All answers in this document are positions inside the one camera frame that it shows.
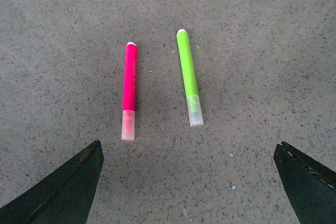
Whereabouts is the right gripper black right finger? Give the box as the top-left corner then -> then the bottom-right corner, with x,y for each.
274,142 -> 335,223

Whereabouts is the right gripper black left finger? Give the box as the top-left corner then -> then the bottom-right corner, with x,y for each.
1,140 -> 104,223

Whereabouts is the green marker pen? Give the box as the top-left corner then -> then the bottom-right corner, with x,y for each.
176,29 -> 204,126

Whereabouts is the pink marker pen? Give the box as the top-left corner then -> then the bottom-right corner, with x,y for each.
121,42 -> 138,141

